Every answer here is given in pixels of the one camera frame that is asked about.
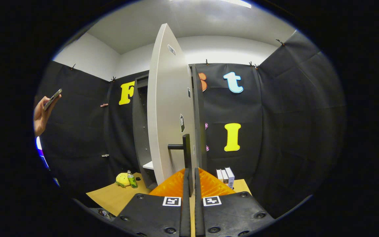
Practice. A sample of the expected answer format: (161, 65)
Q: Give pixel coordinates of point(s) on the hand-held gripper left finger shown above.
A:
(185, 214)

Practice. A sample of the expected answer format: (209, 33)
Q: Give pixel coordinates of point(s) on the green drink bottle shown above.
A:
(132, 181)

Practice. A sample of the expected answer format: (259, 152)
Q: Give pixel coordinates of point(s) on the long ceiling light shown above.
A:
(239, 3)

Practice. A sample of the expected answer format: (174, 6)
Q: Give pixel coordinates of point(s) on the yellow plush toy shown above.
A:
(123, 179)

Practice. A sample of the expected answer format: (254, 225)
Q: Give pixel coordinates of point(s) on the white upright book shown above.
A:
(218, 174)
(230, 179)
(224, 176)

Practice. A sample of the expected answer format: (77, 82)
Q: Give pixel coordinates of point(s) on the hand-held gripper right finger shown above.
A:
(198, 214)

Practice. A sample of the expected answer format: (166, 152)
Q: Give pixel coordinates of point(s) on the dark grey shoe cabinet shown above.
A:
(140, 131)

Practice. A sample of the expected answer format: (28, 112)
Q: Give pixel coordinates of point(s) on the dark smartphone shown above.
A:
(52, 98)

